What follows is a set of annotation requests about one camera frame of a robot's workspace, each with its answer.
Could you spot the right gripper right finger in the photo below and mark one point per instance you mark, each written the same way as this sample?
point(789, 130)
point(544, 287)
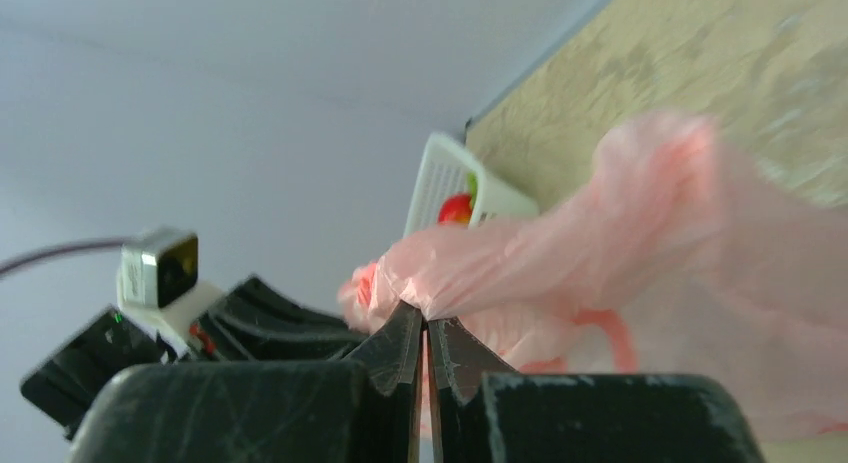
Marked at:
point(483, 410)

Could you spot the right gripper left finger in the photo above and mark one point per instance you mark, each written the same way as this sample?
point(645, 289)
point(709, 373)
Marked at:
point(362, 408)

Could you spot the green grapes bunch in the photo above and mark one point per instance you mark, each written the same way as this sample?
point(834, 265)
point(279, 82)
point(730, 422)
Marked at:
point(472, 184)

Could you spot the white plastic basket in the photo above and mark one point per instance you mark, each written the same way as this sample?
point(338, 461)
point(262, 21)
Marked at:
point(443, 172)

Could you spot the pink plastic bag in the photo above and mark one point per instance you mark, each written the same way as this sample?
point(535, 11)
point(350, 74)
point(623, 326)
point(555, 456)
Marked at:
point(675, 257)

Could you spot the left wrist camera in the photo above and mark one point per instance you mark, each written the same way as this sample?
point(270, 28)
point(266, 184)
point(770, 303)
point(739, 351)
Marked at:
point(158, 285)

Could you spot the large red apple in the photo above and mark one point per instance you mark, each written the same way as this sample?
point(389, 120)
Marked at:
point(457, 209)

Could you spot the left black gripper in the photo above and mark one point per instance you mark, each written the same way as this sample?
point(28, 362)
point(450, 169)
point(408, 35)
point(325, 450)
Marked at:
point(252, 322)

